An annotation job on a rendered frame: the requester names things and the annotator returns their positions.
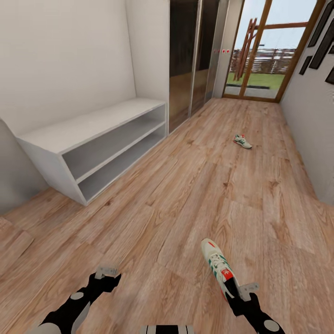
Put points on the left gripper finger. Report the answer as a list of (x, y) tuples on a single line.
[(117, 279)]

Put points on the door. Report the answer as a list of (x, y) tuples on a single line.
[(270, 40)]

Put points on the gym shoe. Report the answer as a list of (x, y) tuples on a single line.
[(223, 273), (242, 141)]

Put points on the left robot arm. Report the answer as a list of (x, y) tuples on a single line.
[(68, 318)]

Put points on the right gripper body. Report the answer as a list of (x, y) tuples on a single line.
[(244, 308)]

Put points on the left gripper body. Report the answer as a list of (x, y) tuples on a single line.
[(106, 284)]

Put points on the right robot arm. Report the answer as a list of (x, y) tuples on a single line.
[(247, 304)]

